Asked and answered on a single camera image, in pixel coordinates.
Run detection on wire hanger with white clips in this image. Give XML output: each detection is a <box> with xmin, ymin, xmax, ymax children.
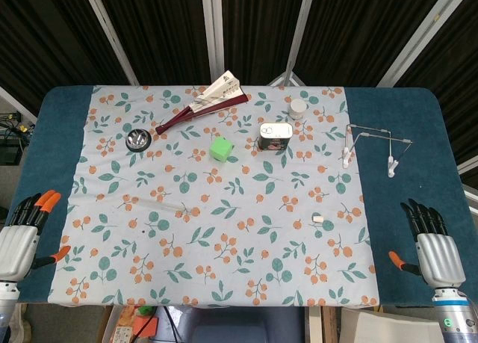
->
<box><xmin>340</xmin><ymin>123</ymin><xmax>415</xmax><ymax>179</ymax></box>

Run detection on brown wooden plank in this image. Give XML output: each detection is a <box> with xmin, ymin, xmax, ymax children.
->
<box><xmin>320</xmin><ymin>306</ymin><xmax>341</xmax><ymax>343</ymax></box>

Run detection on black torso cable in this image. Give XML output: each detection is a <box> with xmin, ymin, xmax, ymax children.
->
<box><xmin>164</xmin><ymin>306</ymin><xmax>179</xmax><ymax>343</ymax></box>

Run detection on black luncheon meat can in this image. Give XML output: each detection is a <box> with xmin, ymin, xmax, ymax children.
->
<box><xmin>257</xmin><ymin>121</ymin><xmax>294</xmax><ymax>152</ymax></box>

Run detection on clear glass tube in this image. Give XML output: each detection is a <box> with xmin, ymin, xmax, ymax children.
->
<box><xmin>130</xmin><ymin>195</ymin><xmax>190</xmax><ymax>212</ymax></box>

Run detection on white partition frame post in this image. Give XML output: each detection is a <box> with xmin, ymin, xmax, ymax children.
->
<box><xmin>0</xmin><ymin>86</ymin><xmax>39</xmax><ymax>119</ymax></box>
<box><xmin>457</xmin><ymin>158</ymin><xmax>478</xmax><ymax>214</ymax></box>
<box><xmin>81</xmin><ymin>0</ymin><xmax>140</xmax><ymax>85</ymax></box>
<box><xmin>200</xmin><ymin>0</ymin><xmax>226</xmax><ymax>84</ymax></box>
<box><xmin>288</xmin><ymin>0</ymin><xmax>317</xmax><ymax>73</ymax></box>
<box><xmin>376</xmin><ymin>0</ymin><xmax>470</xmax><ymax>88</ymax></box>

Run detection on grey tripod stand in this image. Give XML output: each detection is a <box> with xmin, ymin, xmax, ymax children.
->
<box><xmin>267</xmin><ymin>61</ymin><xmax>308</xmax><ymax>87</ymax></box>

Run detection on small white round jar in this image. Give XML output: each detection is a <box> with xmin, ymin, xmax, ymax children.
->
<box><xmin>288</xmin><ymin>98</ymin><xmax>309</xmax><ymax>120</ymax></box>

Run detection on green cube block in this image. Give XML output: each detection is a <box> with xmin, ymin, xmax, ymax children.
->
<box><xmin>208</xmin><ymin>135</ymin><xmax>235</xmax><ymax>162</ymax></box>

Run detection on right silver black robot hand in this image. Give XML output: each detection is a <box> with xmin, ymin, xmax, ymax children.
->
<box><xmin>388</xmin><ymin>198</ymin><xmax>467</xmax><ymax>288</ymax></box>

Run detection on open cardboard box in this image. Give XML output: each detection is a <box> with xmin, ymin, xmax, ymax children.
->
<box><xmin>99</xmin><ymin>305</ymin><xmax>158</xmax><ymax>343</ymax></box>

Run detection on dark blue table cover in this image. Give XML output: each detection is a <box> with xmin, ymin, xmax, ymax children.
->
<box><xmin>0</xmin><ymin>84</ymin><xmax>476</xmax><ymax>309</ymax></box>

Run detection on white board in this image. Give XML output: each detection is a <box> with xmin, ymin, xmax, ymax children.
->
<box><xmin>304</xmin><ymin>306</ymin><xmax>323</xmax><ymax>343</ymax></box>

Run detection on blue-grey robot torso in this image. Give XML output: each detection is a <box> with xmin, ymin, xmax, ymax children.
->
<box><xmin>155</xmin><ymin>305</ymin><xmax>307</xmax><ymax>343</ymax></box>

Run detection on beige cardboard box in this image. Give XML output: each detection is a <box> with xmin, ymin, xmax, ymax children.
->
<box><xmin>340</xmin><ymin>307</ymin><xmax>445</xmax><ymax>343</ymax></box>

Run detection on round steel bowl, black rim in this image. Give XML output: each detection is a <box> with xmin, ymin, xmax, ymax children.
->
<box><xmin>125</xmin><ymin>128</ymin><xmax>152</xmax><ymax>152</ymax></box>

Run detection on orange flat object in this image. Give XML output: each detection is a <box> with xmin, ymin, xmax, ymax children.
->
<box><xmin>132</xmin><ymin>315</ymin><xmax>160</xmax><ymax>337</ymax></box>

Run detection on black pleated curtain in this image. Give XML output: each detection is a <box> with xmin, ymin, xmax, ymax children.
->
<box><xmin>0</xmin><ymin>0</ymin><xmax>478</xmax><ymax>164</ymax></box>

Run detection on floral printed tablecloth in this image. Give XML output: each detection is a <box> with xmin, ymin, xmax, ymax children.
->
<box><xmin>47</xmin><ymin>84</ymin><xmax>381</xmax><ymax>309</ymax></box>

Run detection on black equipment box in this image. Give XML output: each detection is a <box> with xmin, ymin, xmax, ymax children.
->
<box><xmin>0</xmin><ymin>137</ymin><xmax>25</xmax><ymax>167</ymax></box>

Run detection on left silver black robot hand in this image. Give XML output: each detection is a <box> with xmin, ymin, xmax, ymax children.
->
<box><xmin>0</xmin><ymin>189</ymin><xmax>72</xmax><ymax>283</ymax></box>

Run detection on folding paper fan, maroon ribs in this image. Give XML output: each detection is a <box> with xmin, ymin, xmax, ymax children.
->
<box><xmin>155</xmin><ymin>69</ymin><xmax>252</xmax><ymax>136</ymax></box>

